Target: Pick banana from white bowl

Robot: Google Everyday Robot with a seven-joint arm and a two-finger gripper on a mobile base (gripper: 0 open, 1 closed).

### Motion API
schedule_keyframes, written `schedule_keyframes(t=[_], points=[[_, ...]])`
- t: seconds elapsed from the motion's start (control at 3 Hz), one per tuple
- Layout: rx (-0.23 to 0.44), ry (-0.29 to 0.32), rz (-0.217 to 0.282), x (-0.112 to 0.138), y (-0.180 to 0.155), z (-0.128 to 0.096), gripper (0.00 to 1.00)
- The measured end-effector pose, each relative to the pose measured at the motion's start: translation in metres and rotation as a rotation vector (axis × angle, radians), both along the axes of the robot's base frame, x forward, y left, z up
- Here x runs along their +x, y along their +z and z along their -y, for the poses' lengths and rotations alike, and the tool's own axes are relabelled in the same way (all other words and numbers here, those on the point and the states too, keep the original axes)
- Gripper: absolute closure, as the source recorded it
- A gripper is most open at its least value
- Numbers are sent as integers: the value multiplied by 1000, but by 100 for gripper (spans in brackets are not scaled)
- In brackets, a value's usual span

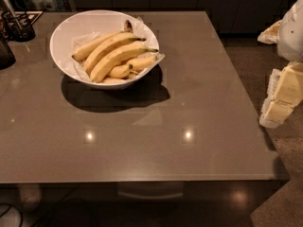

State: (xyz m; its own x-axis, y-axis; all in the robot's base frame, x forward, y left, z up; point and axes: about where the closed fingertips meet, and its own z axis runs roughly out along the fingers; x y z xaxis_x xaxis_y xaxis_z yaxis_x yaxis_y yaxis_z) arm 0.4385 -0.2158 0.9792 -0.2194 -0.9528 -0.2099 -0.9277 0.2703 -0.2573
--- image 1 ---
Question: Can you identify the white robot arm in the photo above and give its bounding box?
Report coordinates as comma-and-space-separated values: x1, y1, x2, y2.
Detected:
258, 0, 303, 129

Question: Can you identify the bottom small yellow banana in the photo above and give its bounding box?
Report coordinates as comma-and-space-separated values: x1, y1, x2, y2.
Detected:
102, 78, 126, 84

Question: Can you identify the large front yellow banana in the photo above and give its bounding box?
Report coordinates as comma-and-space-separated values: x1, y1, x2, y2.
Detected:
90, 43, 157, 83

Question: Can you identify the dark round object left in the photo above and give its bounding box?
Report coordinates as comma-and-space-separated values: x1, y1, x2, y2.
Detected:
0, 37, 16, 69

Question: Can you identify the white ceramic bowl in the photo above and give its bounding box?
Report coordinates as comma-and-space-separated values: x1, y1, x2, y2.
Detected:
50, 10, 159, 90

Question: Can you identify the middle yellow banana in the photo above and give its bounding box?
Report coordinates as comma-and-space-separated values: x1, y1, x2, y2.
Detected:
83, 32, 145, 75

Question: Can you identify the small yellow banana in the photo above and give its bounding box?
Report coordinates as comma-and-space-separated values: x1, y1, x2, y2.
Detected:
102, 78, 126, 84
127, 55, 157, 71
107, 64, 133, 79

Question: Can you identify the white pen in holder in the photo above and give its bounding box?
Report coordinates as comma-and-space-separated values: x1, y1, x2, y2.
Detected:
3, 0, 22, 33

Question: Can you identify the small right yellow banana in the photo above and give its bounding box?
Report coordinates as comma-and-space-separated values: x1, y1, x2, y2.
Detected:
127, 55, 157, 71

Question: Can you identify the back yellow banana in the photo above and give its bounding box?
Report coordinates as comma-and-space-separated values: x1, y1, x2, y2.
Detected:
72, 31, 119, 61

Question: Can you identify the small lower yellow banana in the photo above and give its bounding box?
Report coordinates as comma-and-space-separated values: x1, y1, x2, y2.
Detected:
107, 64, 133, 79

